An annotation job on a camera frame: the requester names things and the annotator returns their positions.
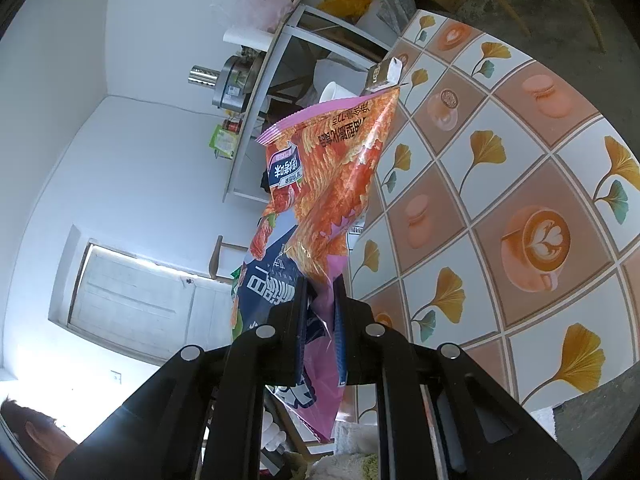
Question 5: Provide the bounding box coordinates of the white paper cup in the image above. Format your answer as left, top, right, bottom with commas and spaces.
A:
319, 81, 363, 107

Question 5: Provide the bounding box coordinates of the white door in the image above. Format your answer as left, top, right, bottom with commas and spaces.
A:
50, 225, 236, 366

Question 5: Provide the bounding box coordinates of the wooden chair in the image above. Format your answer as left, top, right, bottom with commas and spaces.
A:
209, 235, 251, 281
457, 0, 607, 54

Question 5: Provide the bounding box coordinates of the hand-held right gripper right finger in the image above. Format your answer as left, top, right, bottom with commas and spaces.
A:
332, 276, 583, 480

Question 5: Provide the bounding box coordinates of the grey metal table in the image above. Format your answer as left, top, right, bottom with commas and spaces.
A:
222, 4, 396, 203

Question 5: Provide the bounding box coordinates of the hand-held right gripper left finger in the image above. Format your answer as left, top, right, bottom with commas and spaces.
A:
55, 287, 311, 480

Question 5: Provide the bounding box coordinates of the printed tablecloth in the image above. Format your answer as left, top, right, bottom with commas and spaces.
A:
345, 10, 640, 426

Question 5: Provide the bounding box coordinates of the white box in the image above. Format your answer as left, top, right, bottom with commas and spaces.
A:
314, 57, 373, 106

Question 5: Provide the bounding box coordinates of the brown rounded object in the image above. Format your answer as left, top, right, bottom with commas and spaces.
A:
0, 395, 81, 478

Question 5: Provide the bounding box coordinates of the orange snack bag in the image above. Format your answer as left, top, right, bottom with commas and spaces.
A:
257, 86, 401, 443

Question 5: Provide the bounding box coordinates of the pink plastic bag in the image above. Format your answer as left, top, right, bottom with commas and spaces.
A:
227, 0, 307, 36

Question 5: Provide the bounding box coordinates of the light green packet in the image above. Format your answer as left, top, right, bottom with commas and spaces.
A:
209, 124, 238, 160

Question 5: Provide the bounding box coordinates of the steel pot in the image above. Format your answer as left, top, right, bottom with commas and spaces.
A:
188, 55, 261, 111

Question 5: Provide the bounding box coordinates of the olive drink carton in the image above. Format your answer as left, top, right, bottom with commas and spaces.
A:
361, 57, 403, 96

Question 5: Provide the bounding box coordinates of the white fluffy cloth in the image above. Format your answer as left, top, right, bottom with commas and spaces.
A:
300, 422, 381, 480

